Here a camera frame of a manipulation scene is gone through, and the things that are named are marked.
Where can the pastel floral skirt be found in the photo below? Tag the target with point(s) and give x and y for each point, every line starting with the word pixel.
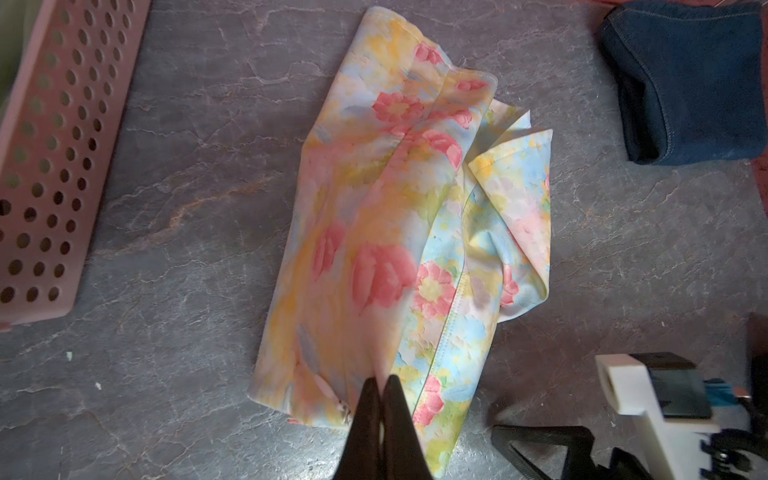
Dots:
pixel 421 221

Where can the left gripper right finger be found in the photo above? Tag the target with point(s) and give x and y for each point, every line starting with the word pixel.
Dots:
pixel 403 458

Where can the olive green garment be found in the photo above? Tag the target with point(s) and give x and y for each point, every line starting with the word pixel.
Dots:
pixel 17 19

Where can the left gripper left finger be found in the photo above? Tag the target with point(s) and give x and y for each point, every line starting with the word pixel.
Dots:
pixel 360 459

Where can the pink plastic basket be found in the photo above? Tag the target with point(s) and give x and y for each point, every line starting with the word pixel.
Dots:
pixel 58 136

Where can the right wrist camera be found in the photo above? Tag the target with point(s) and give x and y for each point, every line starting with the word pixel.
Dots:
pixel 672 409

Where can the blue denim skirt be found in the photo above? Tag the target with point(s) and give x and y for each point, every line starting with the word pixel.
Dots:
pixel 689 80

